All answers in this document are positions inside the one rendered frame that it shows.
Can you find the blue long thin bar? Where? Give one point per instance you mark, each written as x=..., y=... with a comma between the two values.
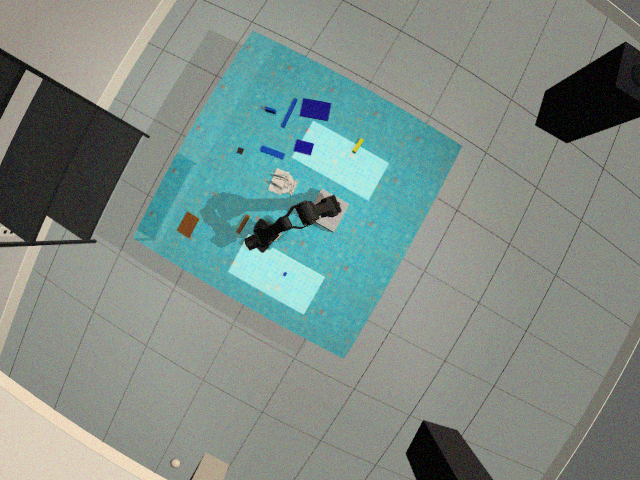
x=289, y=113

